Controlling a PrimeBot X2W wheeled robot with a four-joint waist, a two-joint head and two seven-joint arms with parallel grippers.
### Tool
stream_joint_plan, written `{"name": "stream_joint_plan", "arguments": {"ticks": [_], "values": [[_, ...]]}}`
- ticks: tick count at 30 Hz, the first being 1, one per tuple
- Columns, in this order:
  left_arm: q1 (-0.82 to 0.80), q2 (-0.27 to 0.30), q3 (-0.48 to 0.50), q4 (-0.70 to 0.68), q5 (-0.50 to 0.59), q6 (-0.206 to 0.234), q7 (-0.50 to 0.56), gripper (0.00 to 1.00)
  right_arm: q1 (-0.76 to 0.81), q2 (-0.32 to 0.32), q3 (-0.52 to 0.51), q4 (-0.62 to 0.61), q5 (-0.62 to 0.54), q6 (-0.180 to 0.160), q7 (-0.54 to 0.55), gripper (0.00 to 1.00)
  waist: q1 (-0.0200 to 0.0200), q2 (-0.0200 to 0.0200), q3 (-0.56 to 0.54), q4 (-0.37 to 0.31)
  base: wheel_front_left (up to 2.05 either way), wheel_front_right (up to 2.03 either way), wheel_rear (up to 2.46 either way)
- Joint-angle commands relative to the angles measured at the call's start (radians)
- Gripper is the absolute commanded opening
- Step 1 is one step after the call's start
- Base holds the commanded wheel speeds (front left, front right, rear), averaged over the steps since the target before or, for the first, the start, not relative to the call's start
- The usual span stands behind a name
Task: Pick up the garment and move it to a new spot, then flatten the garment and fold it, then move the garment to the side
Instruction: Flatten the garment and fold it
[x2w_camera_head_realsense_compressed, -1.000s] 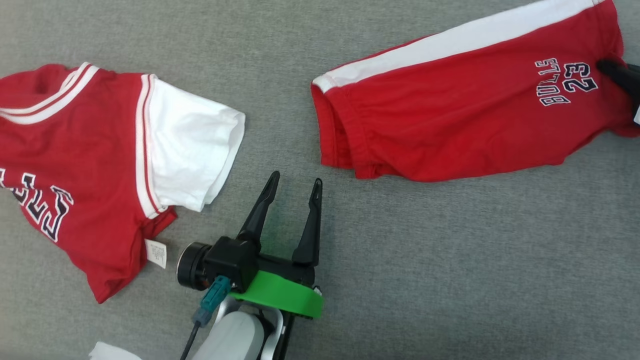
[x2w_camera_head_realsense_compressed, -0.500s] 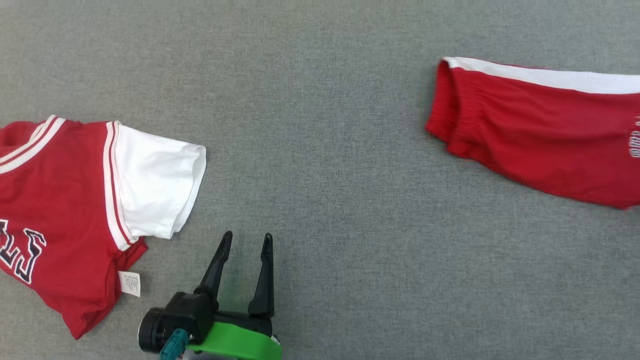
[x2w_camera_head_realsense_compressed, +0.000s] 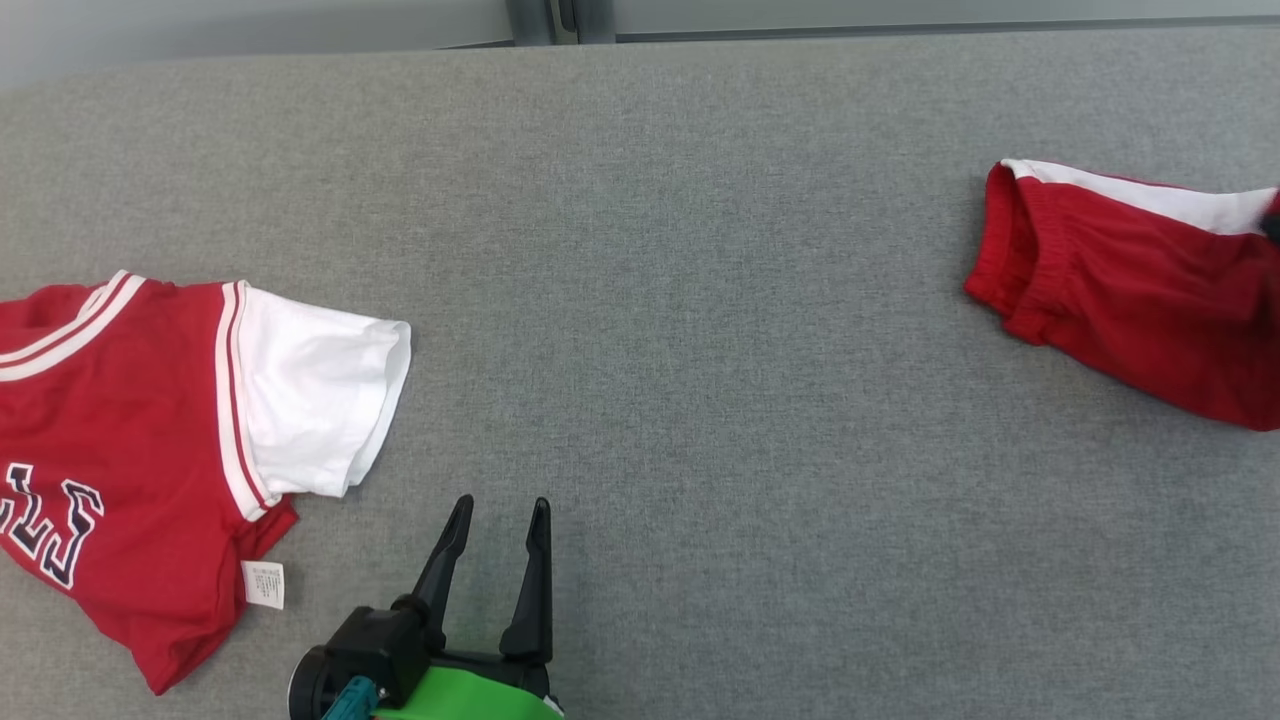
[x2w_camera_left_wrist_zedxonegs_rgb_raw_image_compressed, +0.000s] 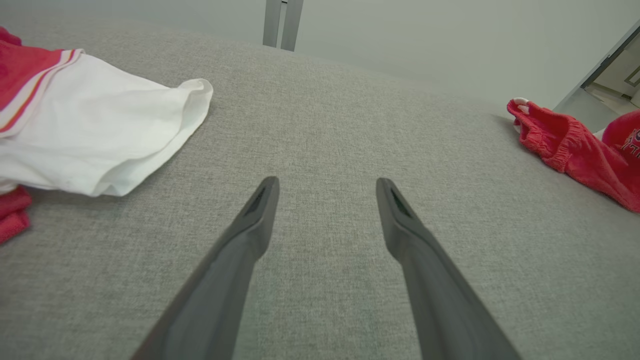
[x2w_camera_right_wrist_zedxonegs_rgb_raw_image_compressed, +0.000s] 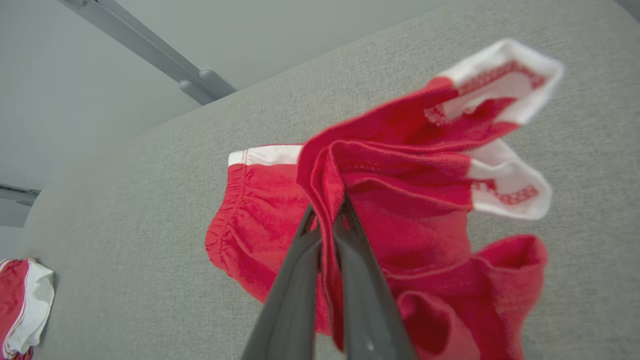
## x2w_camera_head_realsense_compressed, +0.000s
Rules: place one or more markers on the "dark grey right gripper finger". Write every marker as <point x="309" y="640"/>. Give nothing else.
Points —
<point x="1274" y="225"/>

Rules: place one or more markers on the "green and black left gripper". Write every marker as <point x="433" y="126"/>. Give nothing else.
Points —
<point x="470" y="695"/>

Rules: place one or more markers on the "red shorts white stripe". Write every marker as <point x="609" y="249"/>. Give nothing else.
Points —
<point x="1130" y="300"/>

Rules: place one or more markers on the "red basketball jersey white sleeves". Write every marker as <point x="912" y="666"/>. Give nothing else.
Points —
<point x="150" y="400"/>

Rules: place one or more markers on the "grey fabric sofa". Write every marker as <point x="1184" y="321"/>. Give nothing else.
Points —
<point x="700" y="350"/>

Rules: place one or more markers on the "grey metal post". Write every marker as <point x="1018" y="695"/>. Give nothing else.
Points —
<point x="530" y="20"/>

